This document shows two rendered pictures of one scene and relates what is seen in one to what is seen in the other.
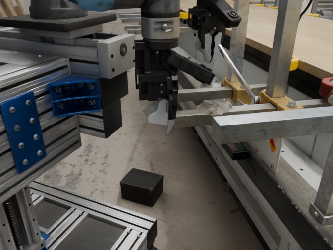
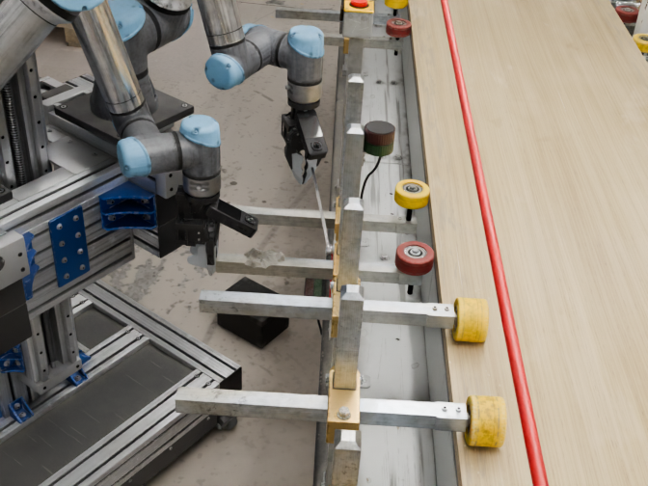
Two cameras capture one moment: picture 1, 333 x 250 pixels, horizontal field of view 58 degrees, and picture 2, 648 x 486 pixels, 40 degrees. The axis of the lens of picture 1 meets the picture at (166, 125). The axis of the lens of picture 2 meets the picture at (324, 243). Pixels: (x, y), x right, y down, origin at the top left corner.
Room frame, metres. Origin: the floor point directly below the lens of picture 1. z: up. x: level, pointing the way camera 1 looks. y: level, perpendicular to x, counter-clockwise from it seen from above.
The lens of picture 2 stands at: (-0.83, -0.54, 2.00)
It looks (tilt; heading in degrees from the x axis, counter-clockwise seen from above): 36 degrees down; 12
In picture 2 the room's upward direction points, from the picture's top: 4 degrees clockwise
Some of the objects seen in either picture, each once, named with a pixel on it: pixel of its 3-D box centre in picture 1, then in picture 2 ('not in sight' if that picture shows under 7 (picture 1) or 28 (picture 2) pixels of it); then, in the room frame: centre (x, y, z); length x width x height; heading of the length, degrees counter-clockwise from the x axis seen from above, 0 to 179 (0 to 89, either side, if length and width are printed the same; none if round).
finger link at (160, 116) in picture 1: (160, 118); (201, 260); (0.60, 0.01, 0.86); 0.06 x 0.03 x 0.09; 101
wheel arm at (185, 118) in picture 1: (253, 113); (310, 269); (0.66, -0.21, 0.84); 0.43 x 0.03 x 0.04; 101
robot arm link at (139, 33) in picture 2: not in sight; (121, 36); (0.88, 0.29, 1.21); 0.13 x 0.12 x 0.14; 165
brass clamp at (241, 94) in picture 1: (235, 89); (345, 217); (0.93, -0.23, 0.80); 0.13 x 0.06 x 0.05; 11
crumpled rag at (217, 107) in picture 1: (214, 105); (263, 255); (0.64, -0.11, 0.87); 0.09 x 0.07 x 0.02; 101
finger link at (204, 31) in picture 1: (205, 32); (294, 150); (0.88, -0.11, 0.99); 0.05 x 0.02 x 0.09; 121
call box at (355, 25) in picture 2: not in sight; (358, 19); (1.21, -0.17, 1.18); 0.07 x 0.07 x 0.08; 11
